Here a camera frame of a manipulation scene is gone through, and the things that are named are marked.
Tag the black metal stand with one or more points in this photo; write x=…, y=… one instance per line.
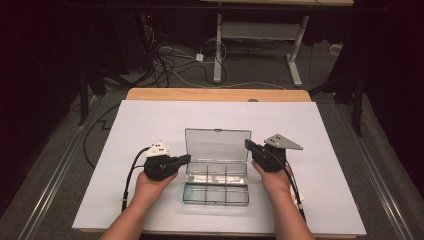
x=358, y=106
x=83, y=100

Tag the wooden table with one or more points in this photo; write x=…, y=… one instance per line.
x=216, y=94

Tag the clear grey plastic compartment box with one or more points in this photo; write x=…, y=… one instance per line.
x=216, y=193

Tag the metal floor rail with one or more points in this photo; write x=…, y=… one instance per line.
x=53, y=186
x=376, y=186

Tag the person's right hand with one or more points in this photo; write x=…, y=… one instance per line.
x=275, y=183

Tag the white power adapter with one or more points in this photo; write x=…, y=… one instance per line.
x=199, y=57

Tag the white table cover sheet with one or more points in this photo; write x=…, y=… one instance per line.
x=150, y=126

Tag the white metal frame desk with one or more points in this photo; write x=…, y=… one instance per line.
x=218, y=50

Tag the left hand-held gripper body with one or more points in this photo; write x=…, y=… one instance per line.
x=158, y=168

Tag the person's left hand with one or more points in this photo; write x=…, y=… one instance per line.
x=150, y=190

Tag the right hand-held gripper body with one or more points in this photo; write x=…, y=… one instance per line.
x=271, y=160

